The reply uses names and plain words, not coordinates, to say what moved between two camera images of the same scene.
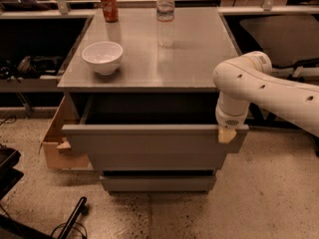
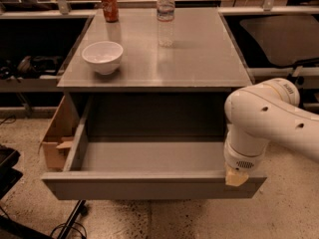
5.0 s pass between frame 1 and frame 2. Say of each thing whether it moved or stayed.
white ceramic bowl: stayed
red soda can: stayed
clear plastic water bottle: stayed
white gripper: moved
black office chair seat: stayed
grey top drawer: moved
